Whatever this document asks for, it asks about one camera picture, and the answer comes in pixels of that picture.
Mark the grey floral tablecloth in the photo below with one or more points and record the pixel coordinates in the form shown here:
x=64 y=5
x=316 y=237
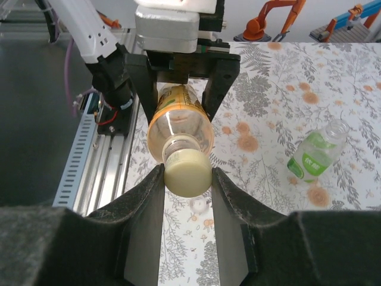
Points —
x=268 y=104

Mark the small green label bottle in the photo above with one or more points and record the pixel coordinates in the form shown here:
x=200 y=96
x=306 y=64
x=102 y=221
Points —
x=315 y=155

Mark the translucent white bottle cap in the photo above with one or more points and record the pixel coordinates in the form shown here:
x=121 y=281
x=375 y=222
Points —
x=199 y=205

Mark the yellow tea bottle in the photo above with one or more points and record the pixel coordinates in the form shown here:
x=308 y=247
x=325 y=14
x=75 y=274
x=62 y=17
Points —
x=178 y=119

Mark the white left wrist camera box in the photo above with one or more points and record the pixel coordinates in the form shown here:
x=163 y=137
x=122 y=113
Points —
x=166 y=26

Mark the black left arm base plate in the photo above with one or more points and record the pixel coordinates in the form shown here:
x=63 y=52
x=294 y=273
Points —
x=119 y=125

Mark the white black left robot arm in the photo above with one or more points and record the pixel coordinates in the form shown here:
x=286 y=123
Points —
x=89 y=29

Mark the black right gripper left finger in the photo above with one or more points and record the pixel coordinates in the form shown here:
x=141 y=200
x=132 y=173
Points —
x=89 y=247

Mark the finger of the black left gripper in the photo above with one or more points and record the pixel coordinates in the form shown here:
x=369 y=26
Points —
x=144 y=89
x=221 y=86

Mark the pale yellow bottle cap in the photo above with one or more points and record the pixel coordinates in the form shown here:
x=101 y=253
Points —
x=187 y=172

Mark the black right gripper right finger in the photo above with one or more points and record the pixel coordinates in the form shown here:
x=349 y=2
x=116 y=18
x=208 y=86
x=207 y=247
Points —
x=297 y=253

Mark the aluminium front rail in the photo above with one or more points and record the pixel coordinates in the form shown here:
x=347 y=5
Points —
x=101 y=167

